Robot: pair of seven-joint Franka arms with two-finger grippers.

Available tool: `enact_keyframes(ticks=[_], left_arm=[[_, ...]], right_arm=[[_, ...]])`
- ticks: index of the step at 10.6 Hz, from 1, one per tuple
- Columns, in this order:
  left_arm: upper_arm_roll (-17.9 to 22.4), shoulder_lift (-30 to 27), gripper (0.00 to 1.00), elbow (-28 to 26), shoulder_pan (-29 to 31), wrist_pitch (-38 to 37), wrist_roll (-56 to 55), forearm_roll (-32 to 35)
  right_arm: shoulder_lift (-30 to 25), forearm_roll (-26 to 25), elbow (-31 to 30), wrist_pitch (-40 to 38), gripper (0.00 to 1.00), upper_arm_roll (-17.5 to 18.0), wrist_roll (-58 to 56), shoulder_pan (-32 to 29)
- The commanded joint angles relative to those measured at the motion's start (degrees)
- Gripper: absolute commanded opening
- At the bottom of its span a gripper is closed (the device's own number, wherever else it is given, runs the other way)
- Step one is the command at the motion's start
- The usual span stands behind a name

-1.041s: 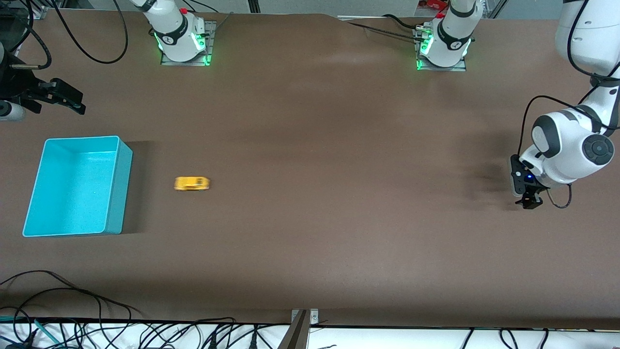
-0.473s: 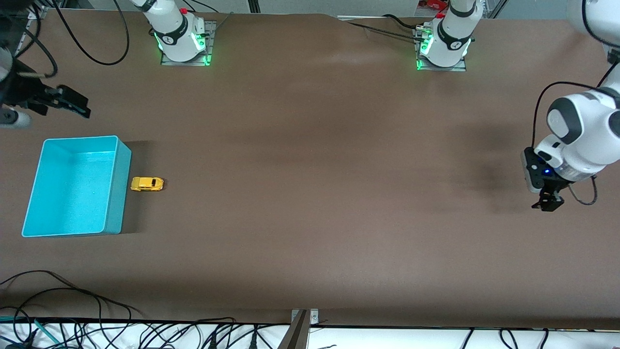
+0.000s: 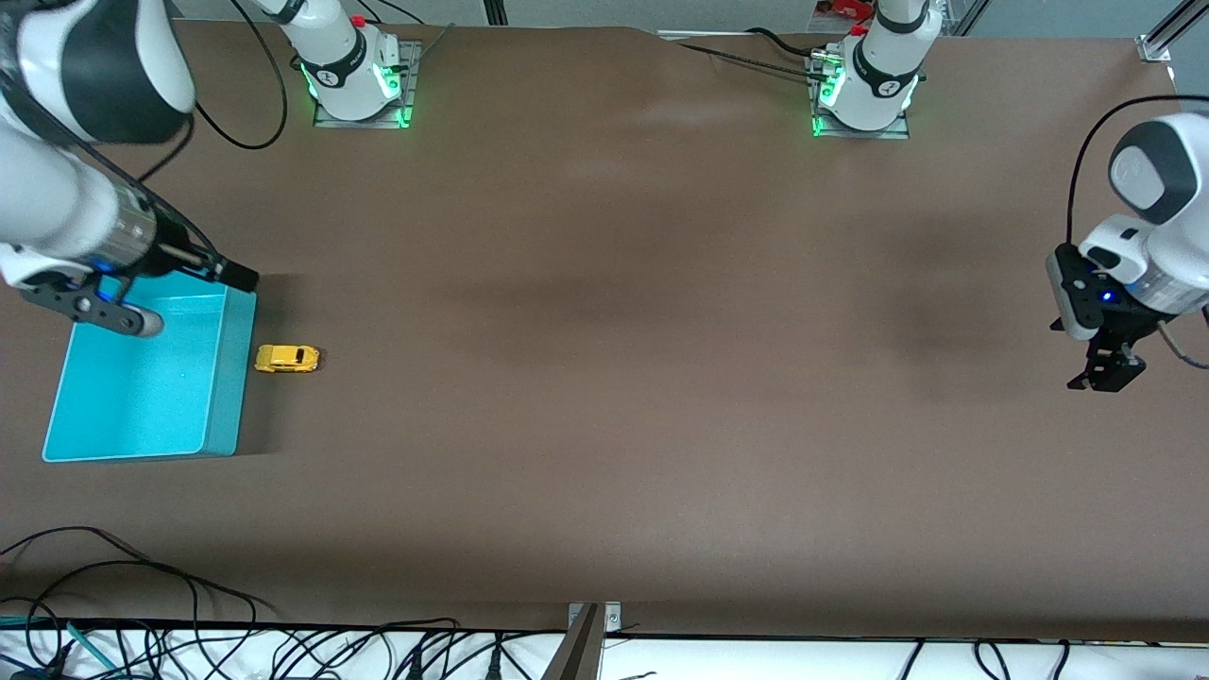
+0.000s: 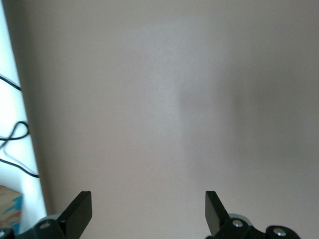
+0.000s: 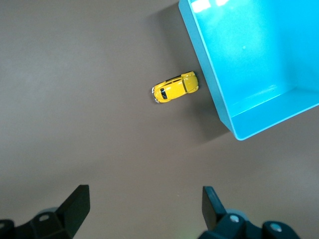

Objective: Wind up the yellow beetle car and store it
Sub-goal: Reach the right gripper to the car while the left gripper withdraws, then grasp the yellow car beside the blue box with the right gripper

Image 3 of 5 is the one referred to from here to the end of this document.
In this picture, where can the red object behind table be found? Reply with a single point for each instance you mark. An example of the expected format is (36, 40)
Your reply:
(845, 8)

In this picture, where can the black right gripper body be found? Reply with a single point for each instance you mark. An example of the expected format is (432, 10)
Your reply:
(179, 255)

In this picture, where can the yellow beetle toy car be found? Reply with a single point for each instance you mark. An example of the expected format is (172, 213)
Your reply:
(286, 358)

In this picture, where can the black power plug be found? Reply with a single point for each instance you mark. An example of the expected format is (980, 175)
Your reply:
(494, 661)
(416, 666)

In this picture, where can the teal plastic bin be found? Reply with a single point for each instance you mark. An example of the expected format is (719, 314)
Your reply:
(142, 397)

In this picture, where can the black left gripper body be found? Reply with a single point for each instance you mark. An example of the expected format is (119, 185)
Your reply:
(1118, 333)

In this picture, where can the silver aluminium frame profile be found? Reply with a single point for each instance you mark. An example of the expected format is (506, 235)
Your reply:
(496, 11)
(965, 14)
(1171, 33)

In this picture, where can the grey metal bar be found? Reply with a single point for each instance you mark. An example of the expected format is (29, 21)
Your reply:
(578, 652)

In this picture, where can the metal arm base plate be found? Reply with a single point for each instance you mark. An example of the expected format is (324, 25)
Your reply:
(864, 134)
(364, 121)

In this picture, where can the silver metal bracket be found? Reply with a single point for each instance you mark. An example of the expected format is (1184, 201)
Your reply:
(612, 616)

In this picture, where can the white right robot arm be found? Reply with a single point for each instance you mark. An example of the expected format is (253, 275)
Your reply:
(57, 189)

